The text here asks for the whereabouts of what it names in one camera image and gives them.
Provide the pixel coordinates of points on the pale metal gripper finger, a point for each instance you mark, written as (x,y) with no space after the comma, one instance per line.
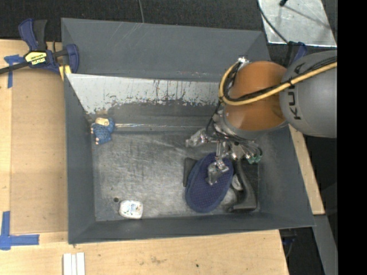
(196,138)
(213,173)

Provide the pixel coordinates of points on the blue oval slipper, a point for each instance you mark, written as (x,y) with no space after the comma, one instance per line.
(205,195)

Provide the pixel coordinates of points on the grey metal bin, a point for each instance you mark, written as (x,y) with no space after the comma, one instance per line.
(149,168)

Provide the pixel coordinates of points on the white printed packet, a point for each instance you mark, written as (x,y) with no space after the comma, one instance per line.
(130,209)

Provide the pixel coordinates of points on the blue knit glove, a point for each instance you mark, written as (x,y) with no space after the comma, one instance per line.
(102,133)

